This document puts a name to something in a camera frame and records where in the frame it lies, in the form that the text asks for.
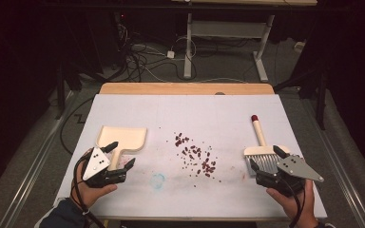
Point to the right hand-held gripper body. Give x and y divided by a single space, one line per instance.
297 167

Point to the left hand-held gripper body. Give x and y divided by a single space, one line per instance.
96 164

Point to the cream dustpan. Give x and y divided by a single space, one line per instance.
123 137

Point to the cream brush with red tip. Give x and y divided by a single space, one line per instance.
259 133

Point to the pile of red beans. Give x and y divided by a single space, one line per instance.
191 152

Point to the person's left hand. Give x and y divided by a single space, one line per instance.
87 194

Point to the person's right hand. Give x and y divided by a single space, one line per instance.
297 205

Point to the black metal stand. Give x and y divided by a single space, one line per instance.
61 95
321 95

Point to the white board sheet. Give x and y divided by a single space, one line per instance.
187 110

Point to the wooden table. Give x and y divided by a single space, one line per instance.
187 88

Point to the white power strip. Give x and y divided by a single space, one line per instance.
299 46

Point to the white power adapter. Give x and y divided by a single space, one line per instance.
170 54

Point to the metal floor rail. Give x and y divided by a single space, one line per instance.
339 164
34 164

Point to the white table frame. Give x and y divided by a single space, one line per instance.
228 29

